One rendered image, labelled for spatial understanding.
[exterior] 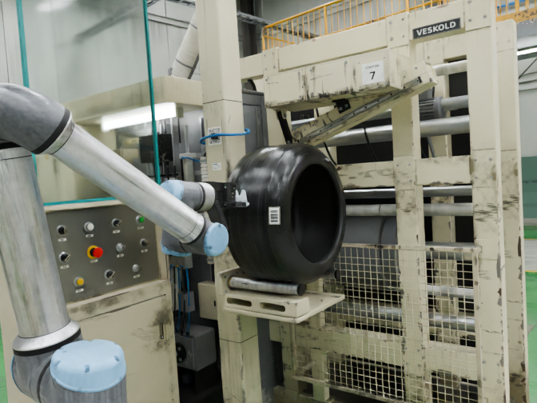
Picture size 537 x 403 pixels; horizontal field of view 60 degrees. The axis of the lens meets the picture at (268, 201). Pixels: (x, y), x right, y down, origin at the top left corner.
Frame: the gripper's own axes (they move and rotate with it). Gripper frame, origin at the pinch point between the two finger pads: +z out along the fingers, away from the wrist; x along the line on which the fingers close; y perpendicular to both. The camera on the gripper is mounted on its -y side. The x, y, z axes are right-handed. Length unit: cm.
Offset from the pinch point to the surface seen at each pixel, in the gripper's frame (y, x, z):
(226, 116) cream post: 38.4, 25.5, 17.6
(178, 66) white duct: 77, 81, 40
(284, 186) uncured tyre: 6.8, -11.2, 7.4
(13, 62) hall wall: 318, 883, 314
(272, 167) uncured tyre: 13.9, -6.0, 7.3
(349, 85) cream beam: 50, -19, 41
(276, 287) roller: -30.3, -1.1, 16.8
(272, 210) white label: -1.7, -9.3, 3.0
